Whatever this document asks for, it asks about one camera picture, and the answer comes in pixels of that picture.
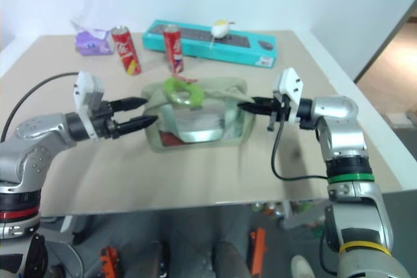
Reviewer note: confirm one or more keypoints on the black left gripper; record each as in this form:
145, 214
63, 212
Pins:
104, 121

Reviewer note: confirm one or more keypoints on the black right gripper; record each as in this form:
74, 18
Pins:
279, 108

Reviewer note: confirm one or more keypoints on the green clear zip pouch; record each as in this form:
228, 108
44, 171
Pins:
215, 89

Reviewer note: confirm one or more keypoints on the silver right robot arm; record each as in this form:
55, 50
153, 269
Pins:
342, 134

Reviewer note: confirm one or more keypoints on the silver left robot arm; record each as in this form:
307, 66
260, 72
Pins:
32, 134

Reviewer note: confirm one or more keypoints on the red item inside pouch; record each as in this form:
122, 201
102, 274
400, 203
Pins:
169, 138

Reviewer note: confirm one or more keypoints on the silver item inside pouch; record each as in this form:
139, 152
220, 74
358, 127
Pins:
198, 125

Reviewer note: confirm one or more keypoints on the red soda can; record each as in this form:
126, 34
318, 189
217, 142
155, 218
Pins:
127, 50
174, 48

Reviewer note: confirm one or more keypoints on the teal keyboard box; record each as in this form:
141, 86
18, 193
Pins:
228, 48

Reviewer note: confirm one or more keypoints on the green tape roll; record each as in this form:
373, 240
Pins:
195, 95

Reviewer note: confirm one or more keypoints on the purple tissue pack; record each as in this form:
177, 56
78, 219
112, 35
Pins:
92, 42

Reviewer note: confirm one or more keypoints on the orange bar clamp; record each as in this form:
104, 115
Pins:
258, 248

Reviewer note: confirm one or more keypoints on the orange black tool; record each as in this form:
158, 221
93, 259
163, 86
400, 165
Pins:
110, 261

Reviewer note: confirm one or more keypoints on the white shoe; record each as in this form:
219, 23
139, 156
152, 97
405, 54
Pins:
302, 266

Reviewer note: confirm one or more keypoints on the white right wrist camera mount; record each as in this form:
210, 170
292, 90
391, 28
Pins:
291, 86

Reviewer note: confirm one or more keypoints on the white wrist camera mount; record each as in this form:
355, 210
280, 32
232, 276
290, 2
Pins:
85, 87
291, 86

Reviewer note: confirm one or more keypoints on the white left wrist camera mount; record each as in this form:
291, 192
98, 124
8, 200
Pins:
85, 87

